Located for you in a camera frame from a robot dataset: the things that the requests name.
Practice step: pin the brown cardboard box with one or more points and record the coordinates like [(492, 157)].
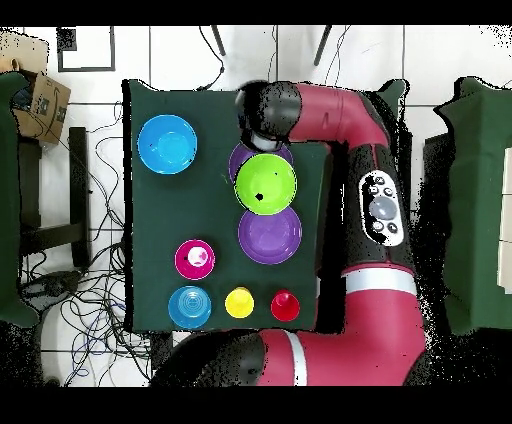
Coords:
[(48, 108)]

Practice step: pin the yellow cup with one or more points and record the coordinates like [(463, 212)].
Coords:
[(239, 302)]

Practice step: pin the black chair frame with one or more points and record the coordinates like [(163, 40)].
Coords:
[(78, 180)]

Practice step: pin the dark green tablecloth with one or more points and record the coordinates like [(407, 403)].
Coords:
[(180, 208)]

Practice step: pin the green clothed side table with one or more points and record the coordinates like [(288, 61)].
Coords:
[(8, 200), (476, 200)]

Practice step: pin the black square floor frame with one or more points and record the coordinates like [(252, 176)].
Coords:
[(112, 48)]

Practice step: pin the large blue bowl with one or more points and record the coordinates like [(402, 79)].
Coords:
[(167, 144)]

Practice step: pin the large purple bowl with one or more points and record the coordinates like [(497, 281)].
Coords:
[(236, 158), (270, 240)]

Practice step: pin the large green bowl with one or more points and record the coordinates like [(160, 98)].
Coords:
[(266, 180)]

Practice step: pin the black tripod leg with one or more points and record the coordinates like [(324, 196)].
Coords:
[(322, 46), (218, 40)]

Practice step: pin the small red bowl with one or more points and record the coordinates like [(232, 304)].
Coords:
[(194, 259)]

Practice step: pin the black power box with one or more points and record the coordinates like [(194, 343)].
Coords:
[(160, 344)]

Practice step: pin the small blue bowl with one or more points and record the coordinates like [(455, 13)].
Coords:
[(188, 307)]

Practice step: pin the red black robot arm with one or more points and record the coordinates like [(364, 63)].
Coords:
[(332, 112)]

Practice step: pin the red cup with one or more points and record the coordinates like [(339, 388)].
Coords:
[(284, 306)]

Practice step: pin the dark grey equipment base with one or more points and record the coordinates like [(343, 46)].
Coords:
[(52, 284)]

